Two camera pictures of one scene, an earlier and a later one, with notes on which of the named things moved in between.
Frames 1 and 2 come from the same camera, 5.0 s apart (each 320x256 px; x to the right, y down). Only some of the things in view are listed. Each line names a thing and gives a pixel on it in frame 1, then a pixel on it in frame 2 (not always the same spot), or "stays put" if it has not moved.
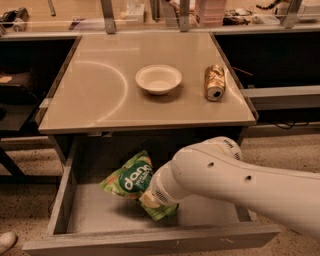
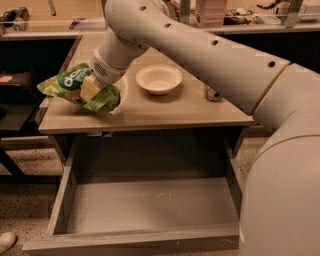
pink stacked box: (210, 13) stays put
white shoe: (7, 240) stays put
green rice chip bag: (133, 181) -> (69, 84)
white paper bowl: (158, 79) stays put
